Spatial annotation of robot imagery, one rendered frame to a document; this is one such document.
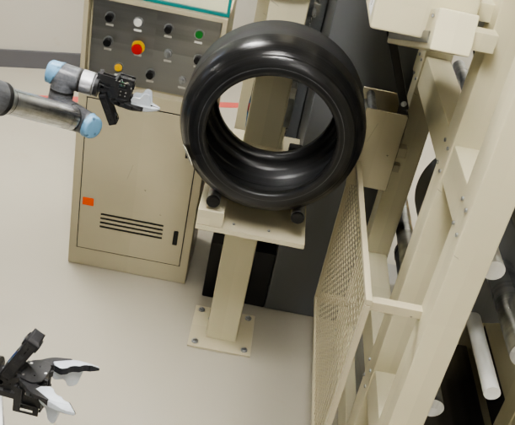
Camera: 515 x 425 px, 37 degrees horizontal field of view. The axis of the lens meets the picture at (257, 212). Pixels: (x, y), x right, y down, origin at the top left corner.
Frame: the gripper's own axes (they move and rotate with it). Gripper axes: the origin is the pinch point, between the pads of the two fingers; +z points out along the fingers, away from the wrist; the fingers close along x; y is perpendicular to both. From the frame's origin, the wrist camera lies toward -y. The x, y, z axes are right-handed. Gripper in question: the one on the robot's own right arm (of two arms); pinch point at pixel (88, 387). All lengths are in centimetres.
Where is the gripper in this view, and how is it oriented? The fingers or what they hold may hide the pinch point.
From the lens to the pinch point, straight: 161.3
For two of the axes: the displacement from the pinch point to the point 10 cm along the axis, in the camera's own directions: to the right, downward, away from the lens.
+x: -1.3, 3.8, -9.1
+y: -2.0, 8.9, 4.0
